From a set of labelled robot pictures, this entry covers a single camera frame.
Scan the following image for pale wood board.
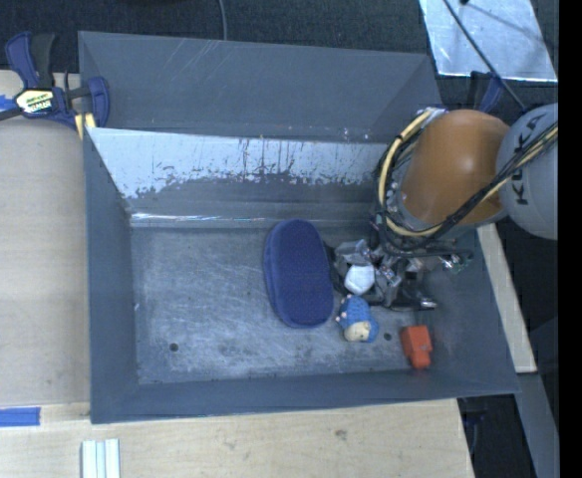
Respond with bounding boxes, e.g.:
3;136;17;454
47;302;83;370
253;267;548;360
0;120;93;408

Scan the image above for grey metal bin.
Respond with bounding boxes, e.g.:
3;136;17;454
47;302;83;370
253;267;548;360
77;31;522;425

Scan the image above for dark blue oval sponge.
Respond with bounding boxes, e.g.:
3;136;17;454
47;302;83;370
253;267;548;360
262;218;336;330

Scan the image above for blue and beige toy animal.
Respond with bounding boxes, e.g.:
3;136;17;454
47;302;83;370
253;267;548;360
334;294;380;344

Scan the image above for white crumpled ball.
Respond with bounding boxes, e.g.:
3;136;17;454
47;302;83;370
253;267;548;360
343;263;377;294

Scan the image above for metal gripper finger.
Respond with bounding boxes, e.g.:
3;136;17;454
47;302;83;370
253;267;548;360
365;272;403;309
334;239;378;274

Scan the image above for orange-red toy block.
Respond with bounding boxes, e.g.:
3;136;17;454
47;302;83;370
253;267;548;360
400;324;435;371

